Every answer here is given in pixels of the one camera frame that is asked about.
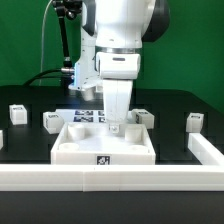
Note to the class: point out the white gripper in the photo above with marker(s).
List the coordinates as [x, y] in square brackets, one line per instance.
[117, 71]

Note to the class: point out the white square table top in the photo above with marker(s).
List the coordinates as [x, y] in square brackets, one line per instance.
[95, 144]

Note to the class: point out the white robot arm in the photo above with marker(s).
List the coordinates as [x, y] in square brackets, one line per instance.
[112, 34]

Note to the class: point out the white fiducial marker sheet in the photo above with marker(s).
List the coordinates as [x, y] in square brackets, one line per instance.
[81, 115]

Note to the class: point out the white U-shaped fence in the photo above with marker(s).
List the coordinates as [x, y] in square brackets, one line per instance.
[208, 175]

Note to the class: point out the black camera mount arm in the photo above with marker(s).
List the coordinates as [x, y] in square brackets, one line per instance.
[66, 9]

